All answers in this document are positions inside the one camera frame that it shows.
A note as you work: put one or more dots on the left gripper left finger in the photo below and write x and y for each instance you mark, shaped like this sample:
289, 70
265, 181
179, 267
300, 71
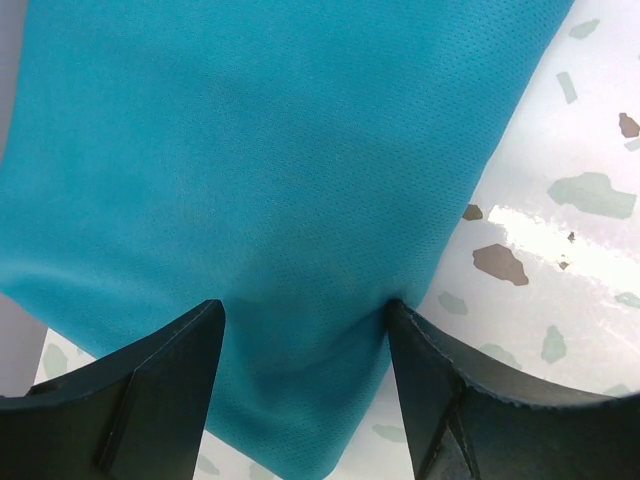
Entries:
137, 413

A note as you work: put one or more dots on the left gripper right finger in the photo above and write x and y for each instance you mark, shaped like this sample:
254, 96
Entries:
467, 415

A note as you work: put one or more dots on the teal t shirt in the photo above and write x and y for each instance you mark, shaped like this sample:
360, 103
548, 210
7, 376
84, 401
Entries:
303, 162

